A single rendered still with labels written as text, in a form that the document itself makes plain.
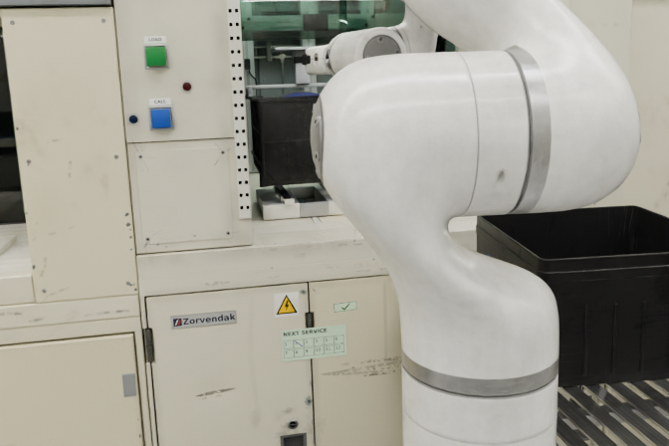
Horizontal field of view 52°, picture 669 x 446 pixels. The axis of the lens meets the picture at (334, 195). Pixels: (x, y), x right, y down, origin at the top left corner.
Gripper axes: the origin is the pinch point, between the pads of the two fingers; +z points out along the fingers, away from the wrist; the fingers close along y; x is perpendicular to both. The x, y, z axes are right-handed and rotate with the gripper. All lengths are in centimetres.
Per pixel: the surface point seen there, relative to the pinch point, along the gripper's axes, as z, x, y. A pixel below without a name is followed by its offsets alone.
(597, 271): -60, -27, 17
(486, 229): -37.3, -26.9, 14.3
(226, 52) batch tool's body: -12.4, 1.6, -20.2
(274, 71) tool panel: 74, -2, 7
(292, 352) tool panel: -14, -52, -12
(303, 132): 4.9, -14.4, -3.0
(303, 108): 4.9, -9.4, -2.8
